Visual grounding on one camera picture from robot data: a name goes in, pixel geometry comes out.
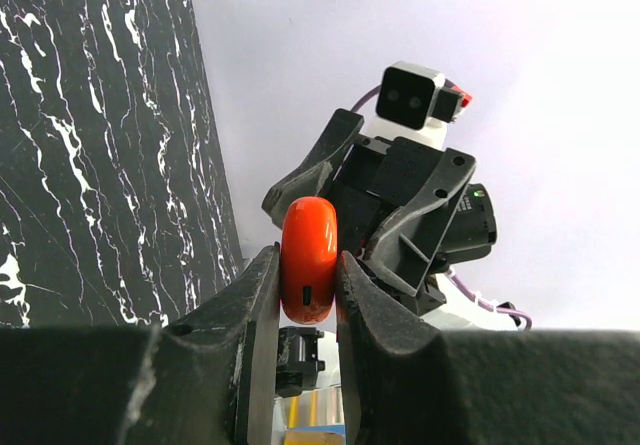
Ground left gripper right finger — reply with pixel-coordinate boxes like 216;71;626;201
336;253;639;444

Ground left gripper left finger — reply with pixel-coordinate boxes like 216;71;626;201
1;244;280;444

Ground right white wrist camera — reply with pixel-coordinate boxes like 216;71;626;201
363;61;472;149

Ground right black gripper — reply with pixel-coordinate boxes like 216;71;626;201
261;108;497;315

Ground red round case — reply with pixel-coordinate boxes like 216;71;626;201
280;196;338;325

